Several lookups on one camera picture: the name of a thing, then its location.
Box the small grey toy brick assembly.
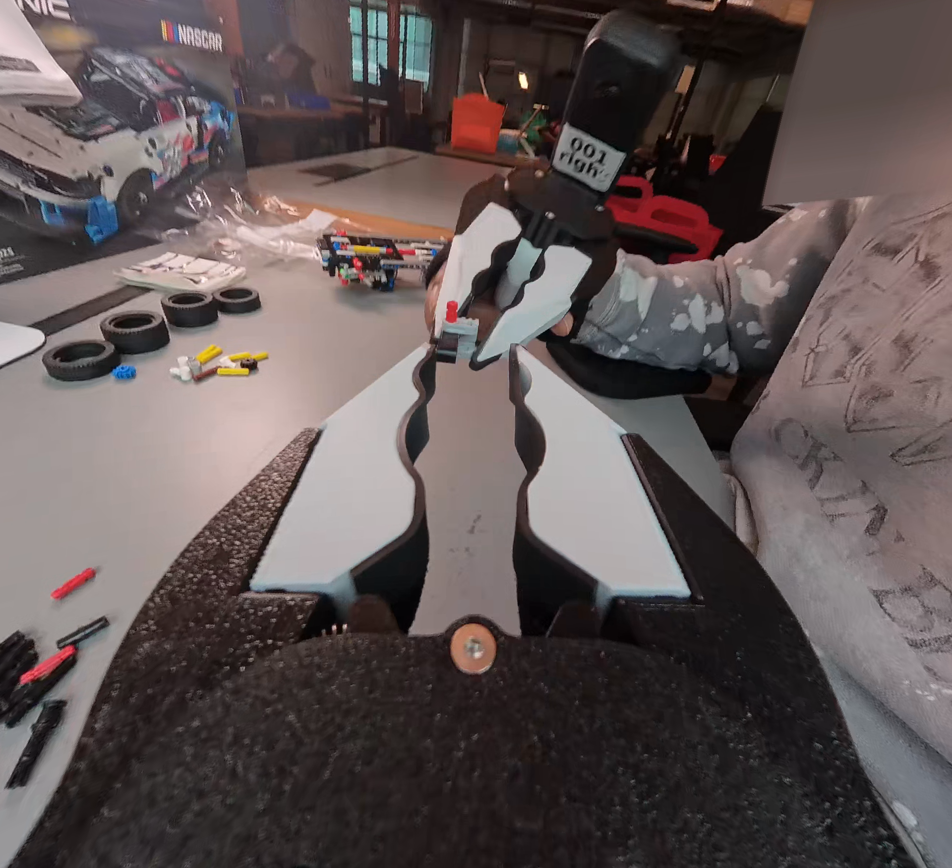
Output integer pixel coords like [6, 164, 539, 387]
[433, 300, 478, 365]

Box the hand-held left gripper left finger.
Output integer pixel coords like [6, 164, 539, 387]
[251, 343, 440, 595]

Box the person's right forearm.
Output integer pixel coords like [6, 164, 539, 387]
[573, 202, 856, 374]

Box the toy car set box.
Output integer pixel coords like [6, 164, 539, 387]
[0, 0, 250, 285]

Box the wooden board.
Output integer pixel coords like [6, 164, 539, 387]
[256, 191, 455, 244]

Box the black flat mat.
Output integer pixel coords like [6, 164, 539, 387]
[297, 161, 373, 185]

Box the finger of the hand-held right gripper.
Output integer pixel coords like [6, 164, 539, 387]
[440, 202, 523, 344]
[470, 247, 594, 371]

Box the red office chair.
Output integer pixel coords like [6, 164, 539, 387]
[606, 175, 724, 265]

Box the clear plastic bag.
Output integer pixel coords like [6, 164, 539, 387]
[160, 184, 343, 262]

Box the white crumpled plastic bag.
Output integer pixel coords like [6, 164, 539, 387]
[234, 208, 339, 262]

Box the pile of small connector pins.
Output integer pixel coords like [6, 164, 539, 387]
[0, 615, 111, 791]

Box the grey desk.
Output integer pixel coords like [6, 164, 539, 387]
[0, 146, 745, 868]

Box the toy brick car chassis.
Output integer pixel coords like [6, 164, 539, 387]
[316, 232, 451, 292]

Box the person's right hand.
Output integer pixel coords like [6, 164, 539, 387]
[424, 261, 575, 342]

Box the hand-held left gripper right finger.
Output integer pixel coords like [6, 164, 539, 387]
[508, 346, 693, 600]

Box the sticker sheet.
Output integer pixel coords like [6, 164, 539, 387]
[113, 252, 248, 292]

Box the orange storage crate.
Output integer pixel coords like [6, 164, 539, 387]
[450, 93, 507, 155]

